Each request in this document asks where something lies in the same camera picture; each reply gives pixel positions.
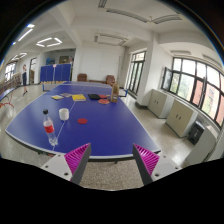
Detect yellow book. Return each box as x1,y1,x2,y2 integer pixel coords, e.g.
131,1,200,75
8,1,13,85
72,94,86,101

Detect small yellow booklet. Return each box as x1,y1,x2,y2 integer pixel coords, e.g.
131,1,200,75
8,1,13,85
51,95,64,100

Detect blue partition panels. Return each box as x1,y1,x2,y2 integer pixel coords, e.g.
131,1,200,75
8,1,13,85
40,64,71,82

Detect brown paper bag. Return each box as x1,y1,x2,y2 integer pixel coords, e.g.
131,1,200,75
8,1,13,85
110,83,119,103

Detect beige cabinet near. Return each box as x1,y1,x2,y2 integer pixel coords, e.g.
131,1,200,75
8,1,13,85
166,100,198,137

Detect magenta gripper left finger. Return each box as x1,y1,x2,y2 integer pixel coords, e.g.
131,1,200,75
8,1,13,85
42,143,91,185

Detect black bin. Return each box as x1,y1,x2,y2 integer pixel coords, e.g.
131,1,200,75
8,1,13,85
188,121,205,144

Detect white paper cup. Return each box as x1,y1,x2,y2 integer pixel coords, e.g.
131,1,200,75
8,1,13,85
59,108,69,121

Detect standing person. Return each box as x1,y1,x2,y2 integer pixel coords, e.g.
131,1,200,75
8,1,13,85
22,64,28,95

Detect red round coaster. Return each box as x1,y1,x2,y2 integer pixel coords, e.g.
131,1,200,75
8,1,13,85
77,118,88,124

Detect brown armchair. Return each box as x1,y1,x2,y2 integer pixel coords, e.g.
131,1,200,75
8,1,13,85
77,73,87,82
106,75,115,86

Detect clear bottle red label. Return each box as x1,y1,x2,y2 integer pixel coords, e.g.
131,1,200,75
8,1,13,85
43,109,58,146

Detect black paddle case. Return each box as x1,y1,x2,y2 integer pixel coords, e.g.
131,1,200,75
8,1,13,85
88,94,100,100

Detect brown armchair right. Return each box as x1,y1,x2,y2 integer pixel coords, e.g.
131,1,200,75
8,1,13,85
106,75,115,86

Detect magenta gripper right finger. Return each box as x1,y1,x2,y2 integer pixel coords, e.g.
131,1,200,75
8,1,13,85
132,144,181,185

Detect beige cabinet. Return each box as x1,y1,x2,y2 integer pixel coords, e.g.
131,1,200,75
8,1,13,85
166,100,198,137
148,89,174,119

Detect brown armchair left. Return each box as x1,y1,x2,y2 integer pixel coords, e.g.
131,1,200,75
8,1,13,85
77,73,87,82

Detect purple booklet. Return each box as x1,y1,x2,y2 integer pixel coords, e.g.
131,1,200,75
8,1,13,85
60,93,72,98

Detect blue ping pong table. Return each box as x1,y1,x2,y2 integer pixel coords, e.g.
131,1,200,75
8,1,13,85
6,82,159,160

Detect red ping pong paddle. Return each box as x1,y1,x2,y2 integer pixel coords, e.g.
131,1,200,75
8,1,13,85
98,99,110,105

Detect beige cabinet far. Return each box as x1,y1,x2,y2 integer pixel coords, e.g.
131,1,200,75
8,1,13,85
148,89,174,119

